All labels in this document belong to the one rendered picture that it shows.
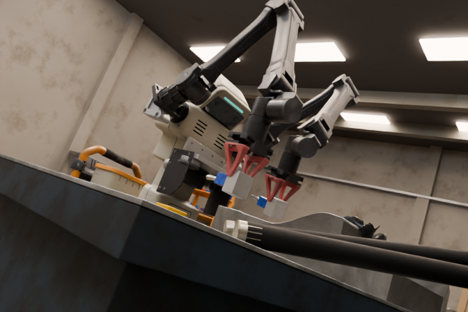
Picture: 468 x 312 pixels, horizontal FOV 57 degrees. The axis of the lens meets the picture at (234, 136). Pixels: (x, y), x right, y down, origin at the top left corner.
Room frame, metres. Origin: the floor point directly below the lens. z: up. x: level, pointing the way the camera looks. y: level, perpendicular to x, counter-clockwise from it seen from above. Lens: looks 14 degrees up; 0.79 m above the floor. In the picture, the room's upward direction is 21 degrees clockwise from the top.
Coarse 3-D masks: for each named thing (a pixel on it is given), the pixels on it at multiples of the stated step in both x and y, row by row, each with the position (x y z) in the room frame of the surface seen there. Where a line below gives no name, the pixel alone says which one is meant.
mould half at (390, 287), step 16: (224, 208) 1.13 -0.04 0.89; (272, 224) 1.00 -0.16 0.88; (288, 224) 0.97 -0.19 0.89; (304, 224) 0.93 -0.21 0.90; (320, 224) 0.90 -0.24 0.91; (336, 224) 0.88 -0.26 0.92; (352, 224) 0.89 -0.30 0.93; (288, 256) 0.95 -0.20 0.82; (320, 272) 0.88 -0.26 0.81; (336, 272) 0.85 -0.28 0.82; (352, 272) 0.83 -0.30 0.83; (368, 272) 0.80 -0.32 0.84; (368, 288) 0.80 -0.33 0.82; (384, 288) 0.78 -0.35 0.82; (400, 288) 0.80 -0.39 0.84; (416, 288) 0.84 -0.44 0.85; (400, 304) 0.81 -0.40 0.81; (416, 304) 0.85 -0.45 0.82; (432, 304) 0.91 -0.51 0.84
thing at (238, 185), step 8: (208, 176) 1.05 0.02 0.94; (224, 176) 0.98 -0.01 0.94; (232, 176) 0.96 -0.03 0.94; (240, 176) 0.95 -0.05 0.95; (248, 176) 0.96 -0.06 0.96; (224, 184) 0.97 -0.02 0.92; (232, 184) 0.95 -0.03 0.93; (240, 184) 0.95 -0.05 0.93; (248, 184) 0.97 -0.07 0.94; (232, 192) 0.94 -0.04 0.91; (240, 192) 0.96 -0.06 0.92; (248, 192) 0.97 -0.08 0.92
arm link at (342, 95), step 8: (336, 80) 1.41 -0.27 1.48; (344, 80) 1.41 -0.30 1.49; (336, 88) 1.42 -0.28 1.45; (344, 88) 1.38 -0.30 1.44; (336, 96) 1.34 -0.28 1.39; (344, 96) 1.35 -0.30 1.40; (352, 96) 1.40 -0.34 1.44; (328, 104) 1.30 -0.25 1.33; (336, 104) 1.30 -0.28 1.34; (344, 104) 1.34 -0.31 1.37; (352, 104) 1.43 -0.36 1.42; (320, 112) 1.28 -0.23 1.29; (328, 112) 1.24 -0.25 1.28; (336, 112) 1.28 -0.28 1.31; (320, 120) 1.19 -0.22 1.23; (328, 120) 1.23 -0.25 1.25; (304, 128) 1.20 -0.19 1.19; (312, 128) 1.18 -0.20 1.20; (320, 128) 1.19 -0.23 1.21; (328, 128) 1.22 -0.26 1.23; (320, 136) 1.19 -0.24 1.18; (328, 136) 1.20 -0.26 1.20
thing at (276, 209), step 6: (258, 198) 1.28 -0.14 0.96; (264, 198) 1.26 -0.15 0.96; (276, 198) 1.24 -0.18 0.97; (258, 204) 1.28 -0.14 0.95; (264, 204) 1.26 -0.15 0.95; (270, 204) 1.24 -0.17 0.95; (276, 204) 1.22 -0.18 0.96; (282, 204) 1.24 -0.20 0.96; (264, 210) 1.25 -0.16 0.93; (270, 210) 1.23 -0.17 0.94; (276, 210) 1.23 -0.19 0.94; (282, 210) 1.25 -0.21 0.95; (270, 216) 1.23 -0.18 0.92; (276, 216) 1.24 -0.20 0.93; (282, 216) 1.25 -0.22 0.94
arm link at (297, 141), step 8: (312, 120) 1.19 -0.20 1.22; (304, 136) 1.17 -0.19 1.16; (312, 136) 1.12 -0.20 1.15; (296, 144) 1.13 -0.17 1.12; (304, 144) 1.12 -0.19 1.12; (312, 144) 1.12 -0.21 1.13; (320, 144) 1.13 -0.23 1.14; (296, 152) 1.14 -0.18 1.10; (304, 152) 1.13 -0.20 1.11; (312, 152) 1.13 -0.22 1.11
